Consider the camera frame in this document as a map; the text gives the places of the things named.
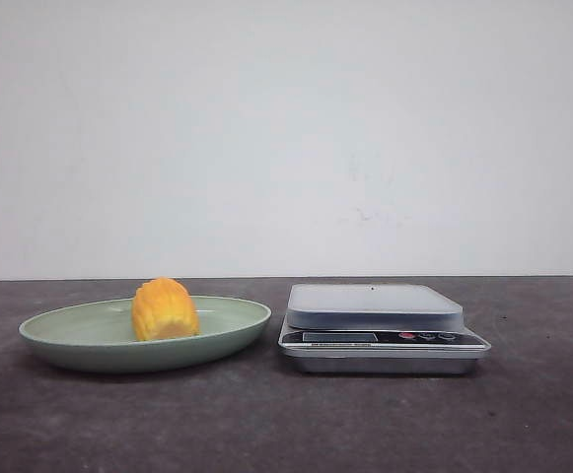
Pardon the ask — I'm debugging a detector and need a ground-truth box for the green shallow plate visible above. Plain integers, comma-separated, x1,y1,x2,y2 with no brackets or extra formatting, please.
19,296,272,373

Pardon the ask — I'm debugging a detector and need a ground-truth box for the yellow corn cob piece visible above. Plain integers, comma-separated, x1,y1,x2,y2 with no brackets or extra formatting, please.
131,277,200,341

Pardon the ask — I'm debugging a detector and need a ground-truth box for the silver digital kitchen scale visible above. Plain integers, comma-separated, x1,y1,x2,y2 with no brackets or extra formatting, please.
278,283,491,374

